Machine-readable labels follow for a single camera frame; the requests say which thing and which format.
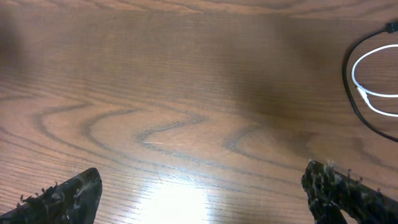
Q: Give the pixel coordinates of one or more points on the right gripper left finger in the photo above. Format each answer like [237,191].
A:
[75,201]

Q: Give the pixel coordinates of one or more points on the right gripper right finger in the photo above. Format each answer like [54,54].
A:
[330,193]

